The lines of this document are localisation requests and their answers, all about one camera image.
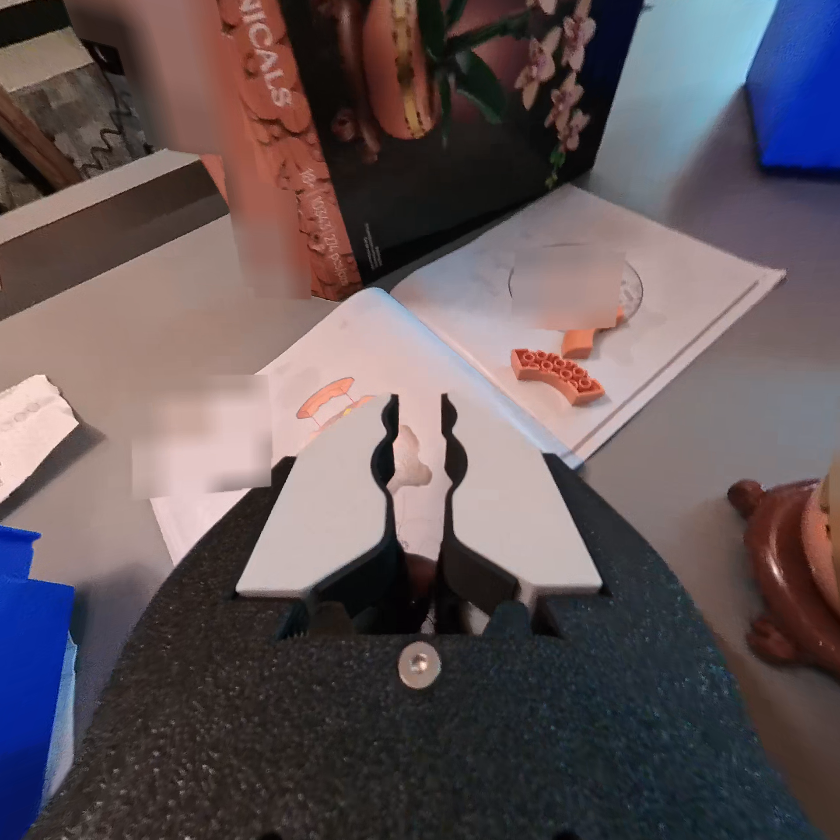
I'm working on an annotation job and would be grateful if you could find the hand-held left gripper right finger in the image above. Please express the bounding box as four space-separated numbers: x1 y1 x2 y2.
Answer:
440 392 605 615

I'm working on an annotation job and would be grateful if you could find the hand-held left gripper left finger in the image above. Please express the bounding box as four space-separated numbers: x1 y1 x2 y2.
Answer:
237 394 399 602

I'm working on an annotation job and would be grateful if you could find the brick pot model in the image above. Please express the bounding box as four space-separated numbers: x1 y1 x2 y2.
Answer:
728 460 840 678

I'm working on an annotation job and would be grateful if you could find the blue plastic bin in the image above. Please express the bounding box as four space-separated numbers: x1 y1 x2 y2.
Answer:
745 0 840 173
0 525 78 840

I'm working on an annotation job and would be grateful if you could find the studded orange arc brick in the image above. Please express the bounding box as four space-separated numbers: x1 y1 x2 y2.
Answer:
511 347 609 406

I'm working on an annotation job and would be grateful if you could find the salmon curved brick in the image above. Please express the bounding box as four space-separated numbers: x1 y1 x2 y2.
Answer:
561 309 630 359

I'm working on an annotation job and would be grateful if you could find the white instruction booklet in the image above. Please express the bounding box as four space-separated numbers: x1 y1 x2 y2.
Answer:
151 184 788 565

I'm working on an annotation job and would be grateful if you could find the white paper sheet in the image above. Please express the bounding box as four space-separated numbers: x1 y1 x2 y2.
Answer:
0 373 81 508

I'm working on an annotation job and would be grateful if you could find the black flower print box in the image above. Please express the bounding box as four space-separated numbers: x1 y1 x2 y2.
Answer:
217 0 644 300

